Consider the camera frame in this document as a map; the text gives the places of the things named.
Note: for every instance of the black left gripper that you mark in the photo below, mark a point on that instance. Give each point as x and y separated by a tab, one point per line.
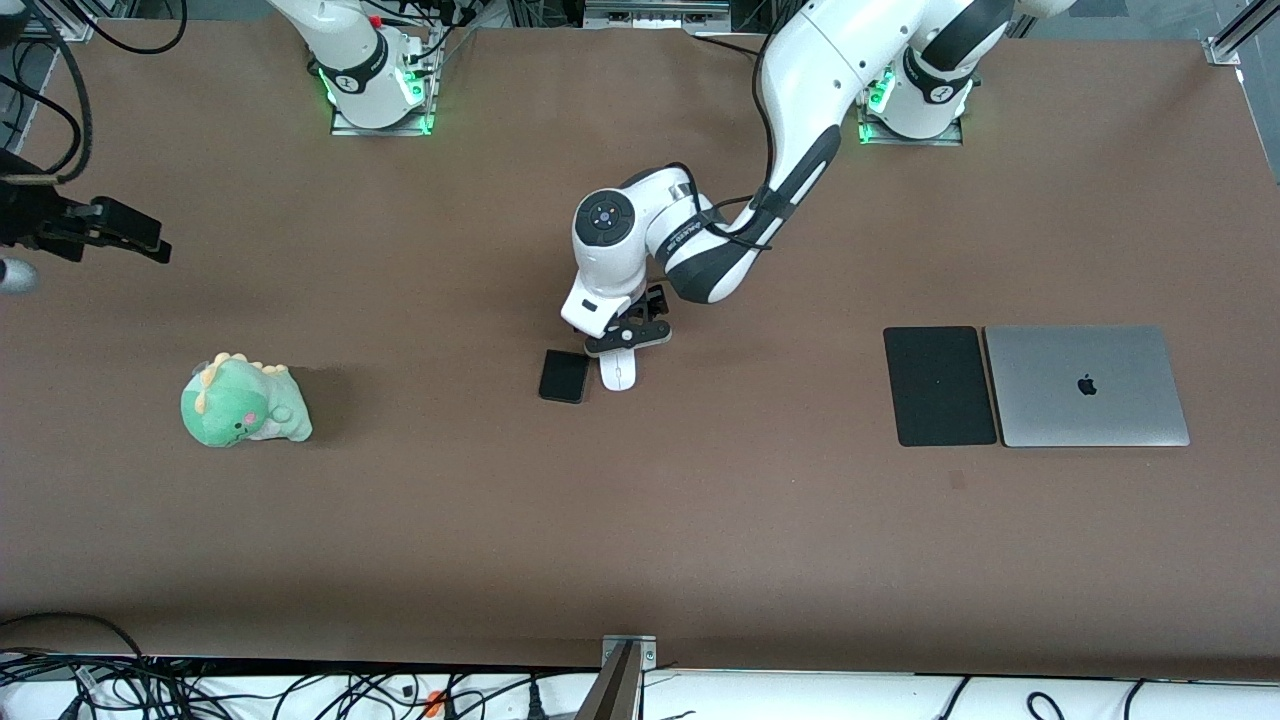
655	301

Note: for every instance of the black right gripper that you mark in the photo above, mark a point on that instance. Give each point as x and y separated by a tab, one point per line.
28	215

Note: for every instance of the white computer mouse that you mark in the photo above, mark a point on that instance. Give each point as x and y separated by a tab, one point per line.
620	375

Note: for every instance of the black smartphone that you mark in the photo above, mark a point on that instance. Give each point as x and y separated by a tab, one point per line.
564	376

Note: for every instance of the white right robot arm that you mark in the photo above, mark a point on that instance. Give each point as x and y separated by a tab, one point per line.
350	50

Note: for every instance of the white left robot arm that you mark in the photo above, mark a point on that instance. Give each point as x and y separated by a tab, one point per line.
800	80

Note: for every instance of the black rectangular mouse pad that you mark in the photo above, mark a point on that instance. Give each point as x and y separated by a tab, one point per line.
940	390

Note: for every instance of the green dinosaur plush toy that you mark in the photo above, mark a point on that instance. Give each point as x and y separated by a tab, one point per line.
240	405

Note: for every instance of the silver closed laptop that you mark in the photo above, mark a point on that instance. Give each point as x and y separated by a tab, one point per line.
1100	410

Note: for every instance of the aluminium corner extrusion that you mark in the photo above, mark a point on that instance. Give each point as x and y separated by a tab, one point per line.
1225	48

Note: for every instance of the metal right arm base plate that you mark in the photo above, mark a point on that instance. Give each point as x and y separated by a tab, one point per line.
380	130

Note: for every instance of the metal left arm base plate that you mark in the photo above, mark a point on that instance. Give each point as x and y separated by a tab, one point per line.
910	141

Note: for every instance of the metal table edge bracket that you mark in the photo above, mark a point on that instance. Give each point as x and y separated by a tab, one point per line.
625	680

